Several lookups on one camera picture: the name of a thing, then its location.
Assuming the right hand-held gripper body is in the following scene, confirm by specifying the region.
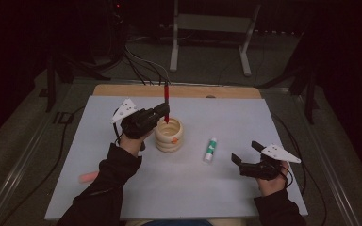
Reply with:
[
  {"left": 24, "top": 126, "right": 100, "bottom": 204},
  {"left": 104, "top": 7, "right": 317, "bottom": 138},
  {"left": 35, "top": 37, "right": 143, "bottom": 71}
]
[{"left": 239, "top": 143, "right": 303, "bottom": 182}]

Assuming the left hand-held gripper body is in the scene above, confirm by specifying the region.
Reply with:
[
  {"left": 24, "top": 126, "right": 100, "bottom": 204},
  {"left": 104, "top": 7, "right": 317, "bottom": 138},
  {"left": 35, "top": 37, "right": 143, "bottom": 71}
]
[{"left": 110, "top": 98, "right": 159, "bottom": 140}]

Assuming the red pen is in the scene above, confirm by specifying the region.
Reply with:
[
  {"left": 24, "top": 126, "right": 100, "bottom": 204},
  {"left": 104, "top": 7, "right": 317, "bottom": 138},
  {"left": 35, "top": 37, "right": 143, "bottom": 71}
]
[{"left": 163, "top": 81, "right": 171, "bottom": 125}]

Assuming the cream ribbed pen holder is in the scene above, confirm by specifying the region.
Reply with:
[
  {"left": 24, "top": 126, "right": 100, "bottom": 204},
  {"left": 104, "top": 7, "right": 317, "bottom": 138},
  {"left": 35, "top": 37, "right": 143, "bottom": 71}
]
[{"left": 154, "top": 116, "right": 185, "bottom": 154}]

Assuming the white green glue stick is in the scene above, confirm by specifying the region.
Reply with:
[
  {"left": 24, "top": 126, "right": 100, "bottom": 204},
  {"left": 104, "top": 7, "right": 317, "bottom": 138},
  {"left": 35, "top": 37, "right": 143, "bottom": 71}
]
[{"left": 203, "top": 137, "right": 219, "bottom": 164}]

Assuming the orange highlighter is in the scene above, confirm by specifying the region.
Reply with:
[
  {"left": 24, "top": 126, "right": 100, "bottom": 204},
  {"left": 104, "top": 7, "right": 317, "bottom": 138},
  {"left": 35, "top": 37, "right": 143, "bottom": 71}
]
[{"left": 77, "top": 170, "right": 101, "bottom": 185}]

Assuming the person's left hand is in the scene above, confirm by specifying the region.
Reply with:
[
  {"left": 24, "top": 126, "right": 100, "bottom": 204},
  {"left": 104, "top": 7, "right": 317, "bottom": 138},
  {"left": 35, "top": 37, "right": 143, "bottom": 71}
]
[{"left": 118, "top": 129, "right": 155, "bottom": 157}]

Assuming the person's right hand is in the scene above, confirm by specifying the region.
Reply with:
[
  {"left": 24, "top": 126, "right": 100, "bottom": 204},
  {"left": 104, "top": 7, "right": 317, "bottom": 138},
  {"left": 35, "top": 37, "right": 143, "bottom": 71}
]
[{"left": 256, "top": 159, "right": 291, "bottom": 198}]

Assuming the white table mat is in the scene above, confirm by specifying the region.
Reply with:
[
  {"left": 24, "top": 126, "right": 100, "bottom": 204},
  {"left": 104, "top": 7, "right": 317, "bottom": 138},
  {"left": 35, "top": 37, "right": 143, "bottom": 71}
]
[{"left": 43, "top": 95, "right": 309, "bottom": 221}]

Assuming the black floor socket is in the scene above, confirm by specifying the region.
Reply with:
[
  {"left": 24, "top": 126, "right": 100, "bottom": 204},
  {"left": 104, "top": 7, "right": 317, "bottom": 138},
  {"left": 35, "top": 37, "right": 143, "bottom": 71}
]
[{"left": 53, "top": 110, "right": 75, "bottom": 125}]

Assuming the black tripod stand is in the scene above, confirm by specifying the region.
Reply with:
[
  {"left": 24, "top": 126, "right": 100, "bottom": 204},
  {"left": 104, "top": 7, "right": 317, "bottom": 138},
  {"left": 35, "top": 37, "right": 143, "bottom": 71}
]
[
  {"left": 256, "top": 31, "right": 321, "bottom": 125},
  {"left": 44, "top": 51, "right": 111, "bottom": 114}
]

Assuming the person's blue clothing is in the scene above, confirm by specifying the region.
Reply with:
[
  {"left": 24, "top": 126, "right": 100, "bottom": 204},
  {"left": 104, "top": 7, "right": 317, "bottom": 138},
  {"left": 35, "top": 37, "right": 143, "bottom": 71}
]
[{"left": 139, "top": 218, "right": 215, "bottom": 226}]

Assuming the dark equipment rack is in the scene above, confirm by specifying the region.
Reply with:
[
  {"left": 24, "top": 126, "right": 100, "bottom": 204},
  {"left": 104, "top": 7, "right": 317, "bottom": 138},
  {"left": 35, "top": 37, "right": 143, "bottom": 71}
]
[{"left": 105, "top": 0, "right": 130, "bottom": 65}]

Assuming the black floor cable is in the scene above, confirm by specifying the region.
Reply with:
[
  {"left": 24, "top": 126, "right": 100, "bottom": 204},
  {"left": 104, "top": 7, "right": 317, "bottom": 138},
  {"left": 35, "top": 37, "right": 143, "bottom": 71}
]
[
  {"left": 271, "top": 112, "right": 328, "bottom": 226},
  {"left": 0, "top": 105, "right": 87, "bottom": 226}
]

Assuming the black cable bundle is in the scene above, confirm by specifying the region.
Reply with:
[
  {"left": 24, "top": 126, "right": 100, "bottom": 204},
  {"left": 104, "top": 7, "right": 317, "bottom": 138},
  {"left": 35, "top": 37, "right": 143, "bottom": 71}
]
[{"left": 123, "top": 51, "right": 164, "bottom": 87}]

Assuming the white cable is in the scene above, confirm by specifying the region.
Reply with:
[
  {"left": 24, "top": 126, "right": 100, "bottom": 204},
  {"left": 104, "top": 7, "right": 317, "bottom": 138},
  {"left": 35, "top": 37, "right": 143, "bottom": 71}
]
[{"left": 124, "top": 42, "right": 173, "bottom": 86}]

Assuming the metal floor rail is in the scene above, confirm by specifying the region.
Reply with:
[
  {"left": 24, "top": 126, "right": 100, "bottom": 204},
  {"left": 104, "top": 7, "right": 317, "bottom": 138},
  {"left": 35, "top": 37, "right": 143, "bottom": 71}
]
[
  {"left": 293, "top": 93, "right": 362, "bottom": 226},
  {"left": 0, "top": 119, "right": 53, "bottom": 226}
]

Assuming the grey metal stand frame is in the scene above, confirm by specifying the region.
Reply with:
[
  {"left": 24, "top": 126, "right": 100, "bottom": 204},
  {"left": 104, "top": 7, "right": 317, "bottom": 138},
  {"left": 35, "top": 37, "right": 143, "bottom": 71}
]
[{"left": 168, "top": 0, "right": 262, "bottom": 77}]

